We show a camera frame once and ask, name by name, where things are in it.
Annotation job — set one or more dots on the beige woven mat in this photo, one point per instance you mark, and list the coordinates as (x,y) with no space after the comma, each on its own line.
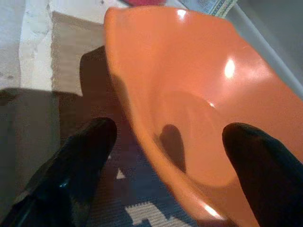
(71,52)

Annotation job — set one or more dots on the red flat object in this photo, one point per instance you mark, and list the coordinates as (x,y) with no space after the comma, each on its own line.
(144,2)

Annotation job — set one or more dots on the printed paper sheet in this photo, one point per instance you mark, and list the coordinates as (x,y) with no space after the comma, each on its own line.
(213,6)

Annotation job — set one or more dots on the dark blue patterned woven rug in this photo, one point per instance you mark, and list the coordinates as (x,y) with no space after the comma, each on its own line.
(132,189)

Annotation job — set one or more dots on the orange square-rimmed bowl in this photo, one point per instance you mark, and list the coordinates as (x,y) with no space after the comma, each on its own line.
(189,78)

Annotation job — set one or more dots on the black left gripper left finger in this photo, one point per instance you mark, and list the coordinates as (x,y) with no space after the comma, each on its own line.
(68,170)

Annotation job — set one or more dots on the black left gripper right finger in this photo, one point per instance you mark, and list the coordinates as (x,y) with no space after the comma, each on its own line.
(267,170)

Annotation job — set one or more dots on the white crumpled cloth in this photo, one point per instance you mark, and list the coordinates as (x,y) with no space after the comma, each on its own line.
(21,40)

